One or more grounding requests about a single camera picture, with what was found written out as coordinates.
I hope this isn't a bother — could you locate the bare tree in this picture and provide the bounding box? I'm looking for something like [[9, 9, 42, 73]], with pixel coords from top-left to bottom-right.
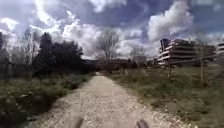
[[129, 46, 146, 66], [94, 30, 122, 63]]

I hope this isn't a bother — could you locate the pale gravel path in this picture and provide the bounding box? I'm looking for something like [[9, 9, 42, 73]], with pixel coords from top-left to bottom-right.
[[19, 74, 198, 128]]

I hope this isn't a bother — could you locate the group of dark trees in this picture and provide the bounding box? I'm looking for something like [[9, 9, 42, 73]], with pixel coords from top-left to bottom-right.
[[31, 31, 86, 77]]

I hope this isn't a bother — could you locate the robot's own part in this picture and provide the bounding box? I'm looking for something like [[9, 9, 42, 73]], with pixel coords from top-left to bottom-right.
[[73, 117, 85, 128], [136, 119, 150, 128]]

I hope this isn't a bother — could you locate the terraced pale multi-storey building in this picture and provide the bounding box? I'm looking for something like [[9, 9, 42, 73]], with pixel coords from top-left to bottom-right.
[[156, 37, 218, 66]]

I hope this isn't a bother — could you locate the grass verge with scrub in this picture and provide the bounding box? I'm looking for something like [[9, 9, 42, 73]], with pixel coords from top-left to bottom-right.
[[0, 71, 96, 128], [106, 63, 224, 128]]

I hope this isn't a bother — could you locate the group of bare trees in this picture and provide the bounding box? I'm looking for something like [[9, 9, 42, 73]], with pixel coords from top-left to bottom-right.
[[0, 28, 43, 79]]

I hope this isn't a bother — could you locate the wooden post fence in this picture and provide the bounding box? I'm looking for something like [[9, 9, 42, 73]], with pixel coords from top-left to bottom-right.
[[151, 53, 224, 88]]

